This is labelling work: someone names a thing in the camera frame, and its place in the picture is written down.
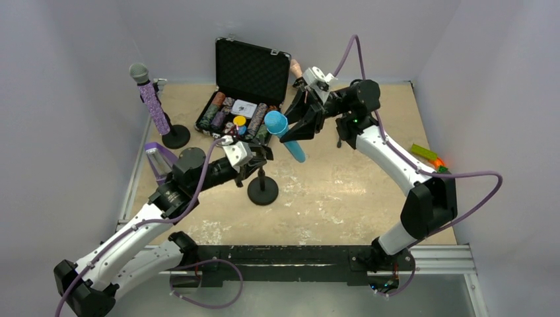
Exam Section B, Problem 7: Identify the blue microphone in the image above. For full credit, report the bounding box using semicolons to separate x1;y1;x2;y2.
263;110;307;164

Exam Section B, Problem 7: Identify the black tripod shock-mount stand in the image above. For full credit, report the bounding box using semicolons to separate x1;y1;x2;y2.
292;76;344;150

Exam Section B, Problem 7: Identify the pink microphone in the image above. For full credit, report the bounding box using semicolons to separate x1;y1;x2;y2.
290;59;303;79

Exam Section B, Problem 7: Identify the black round-base clip stand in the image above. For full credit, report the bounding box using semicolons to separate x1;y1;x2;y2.
142;79;192;151

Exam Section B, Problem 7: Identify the purple glitter microphone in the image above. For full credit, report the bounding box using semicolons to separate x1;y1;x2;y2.
129;63;171;135

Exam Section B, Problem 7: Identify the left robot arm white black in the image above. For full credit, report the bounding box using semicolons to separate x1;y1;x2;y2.
53;137;273;316

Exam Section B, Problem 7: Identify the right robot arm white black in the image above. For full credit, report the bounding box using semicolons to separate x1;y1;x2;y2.
281;79;458;262

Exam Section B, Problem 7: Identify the yellow dealer chip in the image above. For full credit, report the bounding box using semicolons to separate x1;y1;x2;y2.
232;116;247;127

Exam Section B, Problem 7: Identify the white card deck box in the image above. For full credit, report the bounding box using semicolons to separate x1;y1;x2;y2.
230;99;258;119

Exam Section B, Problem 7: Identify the black poker chip case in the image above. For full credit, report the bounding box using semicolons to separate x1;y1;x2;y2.
194;37;291;138

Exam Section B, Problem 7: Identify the purple metronome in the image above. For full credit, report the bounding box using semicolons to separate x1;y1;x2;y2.
144;142;178;185

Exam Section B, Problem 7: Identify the green lego brick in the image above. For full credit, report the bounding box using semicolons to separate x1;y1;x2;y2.
410;143;438;160

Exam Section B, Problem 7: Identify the orange toy piece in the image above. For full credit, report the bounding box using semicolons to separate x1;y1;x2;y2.
429;157;446;171

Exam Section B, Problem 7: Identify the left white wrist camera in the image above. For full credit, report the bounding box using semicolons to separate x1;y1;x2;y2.
220;135;254;172

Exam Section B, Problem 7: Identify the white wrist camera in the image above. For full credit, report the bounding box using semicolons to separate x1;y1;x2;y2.
302;66;338;93
220;135;254;172

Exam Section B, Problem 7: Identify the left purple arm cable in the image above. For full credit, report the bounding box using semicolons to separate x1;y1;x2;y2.
54;137;226;317

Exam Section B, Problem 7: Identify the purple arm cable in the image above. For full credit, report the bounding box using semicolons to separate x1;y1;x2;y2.
54;137;226;317
332;34;504;248

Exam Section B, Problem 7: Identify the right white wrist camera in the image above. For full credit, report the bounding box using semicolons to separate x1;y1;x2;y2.
302;66;338;93

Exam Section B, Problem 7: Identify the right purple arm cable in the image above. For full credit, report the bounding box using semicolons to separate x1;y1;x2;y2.
332;34;504;248

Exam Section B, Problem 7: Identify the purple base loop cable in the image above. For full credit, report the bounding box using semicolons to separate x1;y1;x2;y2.
169;259;244;310

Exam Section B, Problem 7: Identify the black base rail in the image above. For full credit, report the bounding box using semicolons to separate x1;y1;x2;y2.
177;245;415;287

